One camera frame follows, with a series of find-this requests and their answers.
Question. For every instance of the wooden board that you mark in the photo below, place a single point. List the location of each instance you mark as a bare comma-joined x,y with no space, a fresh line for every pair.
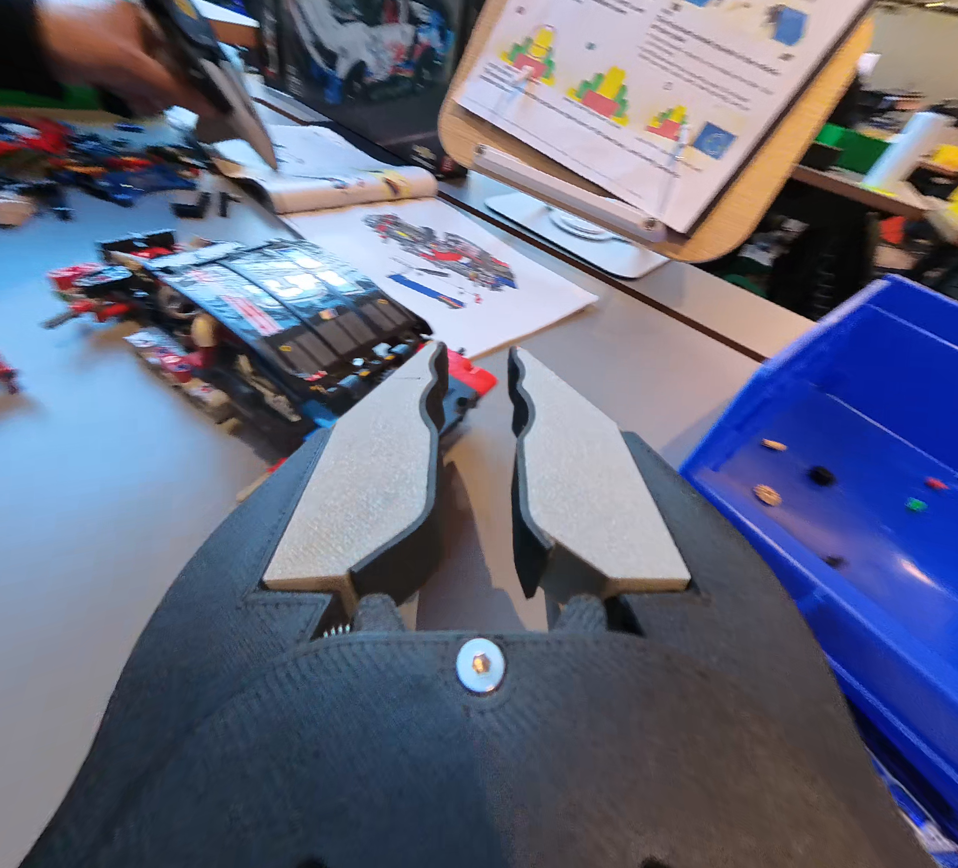
771,194

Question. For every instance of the toy brick race car model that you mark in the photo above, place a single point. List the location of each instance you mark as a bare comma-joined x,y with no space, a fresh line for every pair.
299,314

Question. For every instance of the open white instruction booklet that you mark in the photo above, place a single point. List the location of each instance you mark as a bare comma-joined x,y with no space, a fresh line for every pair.
539,299

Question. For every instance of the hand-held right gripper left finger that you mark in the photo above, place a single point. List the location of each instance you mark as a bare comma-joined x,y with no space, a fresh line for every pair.
367,501

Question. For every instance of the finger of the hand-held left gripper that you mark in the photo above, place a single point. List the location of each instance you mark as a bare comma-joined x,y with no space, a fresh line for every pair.
236,112

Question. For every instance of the person's left forearm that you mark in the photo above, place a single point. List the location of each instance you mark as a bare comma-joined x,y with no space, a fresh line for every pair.
19,37

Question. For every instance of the black angled brick beam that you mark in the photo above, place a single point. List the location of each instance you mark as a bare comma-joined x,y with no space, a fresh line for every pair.
193,207

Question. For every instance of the tiny beige round brick piece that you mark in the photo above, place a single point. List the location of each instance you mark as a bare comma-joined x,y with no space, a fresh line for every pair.
767,495

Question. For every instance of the printed instruction sheet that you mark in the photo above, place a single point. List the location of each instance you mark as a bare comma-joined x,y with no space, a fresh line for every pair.
673,60

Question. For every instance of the tiny black brick piece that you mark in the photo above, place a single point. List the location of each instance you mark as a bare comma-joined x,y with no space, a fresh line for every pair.
821,475

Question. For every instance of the short black brick beam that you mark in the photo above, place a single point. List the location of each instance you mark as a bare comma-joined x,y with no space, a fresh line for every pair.
227,203

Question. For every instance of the blue plastic bin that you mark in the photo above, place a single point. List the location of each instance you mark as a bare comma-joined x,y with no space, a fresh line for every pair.
883,621

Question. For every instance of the pile of brick pieces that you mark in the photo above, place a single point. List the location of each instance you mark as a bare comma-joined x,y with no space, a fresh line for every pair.
97,164

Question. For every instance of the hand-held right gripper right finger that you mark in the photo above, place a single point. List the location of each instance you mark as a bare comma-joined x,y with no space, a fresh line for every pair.
599,509

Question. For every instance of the person's left hand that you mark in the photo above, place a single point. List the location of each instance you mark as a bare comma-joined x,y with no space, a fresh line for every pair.
97,45

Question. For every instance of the white bottle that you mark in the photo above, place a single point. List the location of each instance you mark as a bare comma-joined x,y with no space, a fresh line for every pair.
905,150

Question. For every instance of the black toy car box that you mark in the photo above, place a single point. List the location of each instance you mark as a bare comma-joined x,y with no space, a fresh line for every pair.
359,22

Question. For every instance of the grey desk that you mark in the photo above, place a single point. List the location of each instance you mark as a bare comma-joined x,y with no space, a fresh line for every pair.
112,471

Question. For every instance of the long wooden table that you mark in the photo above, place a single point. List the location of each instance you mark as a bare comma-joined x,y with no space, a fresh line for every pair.
861,191

